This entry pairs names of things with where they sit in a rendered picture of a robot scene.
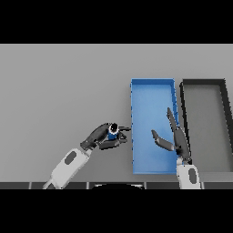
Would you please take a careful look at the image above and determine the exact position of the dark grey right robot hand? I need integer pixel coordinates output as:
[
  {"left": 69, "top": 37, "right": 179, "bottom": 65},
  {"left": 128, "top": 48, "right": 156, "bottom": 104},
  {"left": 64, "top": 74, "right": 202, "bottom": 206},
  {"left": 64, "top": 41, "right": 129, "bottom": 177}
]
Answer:
[{"left": 150, "top": 106, "right": 193, "bottom": 166}]

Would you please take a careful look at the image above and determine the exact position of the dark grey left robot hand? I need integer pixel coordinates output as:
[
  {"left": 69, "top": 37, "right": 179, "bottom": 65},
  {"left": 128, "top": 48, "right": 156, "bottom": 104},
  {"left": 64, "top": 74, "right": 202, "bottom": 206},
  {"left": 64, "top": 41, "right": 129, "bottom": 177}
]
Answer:
[{"left": 79, "top": 122, "right": 133, "bottom": 152}]

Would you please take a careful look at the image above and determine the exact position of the blue pipe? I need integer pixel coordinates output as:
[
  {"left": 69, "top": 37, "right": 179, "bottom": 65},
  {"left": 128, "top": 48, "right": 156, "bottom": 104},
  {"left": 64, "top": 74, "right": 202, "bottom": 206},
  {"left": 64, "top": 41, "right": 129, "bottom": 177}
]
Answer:
[{"left": 107, "top": 122, "right": 120, "bottom": 141}]

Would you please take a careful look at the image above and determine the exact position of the blue bin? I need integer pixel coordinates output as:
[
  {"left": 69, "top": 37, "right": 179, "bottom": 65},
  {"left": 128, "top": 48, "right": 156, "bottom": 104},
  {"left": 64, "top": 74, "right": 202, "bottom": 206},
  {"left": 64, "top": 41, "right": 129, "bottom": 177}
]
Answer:
[{"left": 130, "top": 77, "right": 183, "bottom": 176}]

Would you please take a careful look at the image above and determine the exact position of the dark grey bin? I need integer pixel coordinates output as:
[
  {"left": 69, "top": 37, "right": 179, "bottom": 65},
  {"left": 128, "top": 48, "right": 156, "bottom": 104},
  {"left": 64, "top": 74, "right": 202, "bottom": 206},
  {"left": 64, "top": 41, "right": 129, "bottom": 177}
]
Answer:
[{"left": 178, "top": 78, "right": 233, "bottom": 175}]

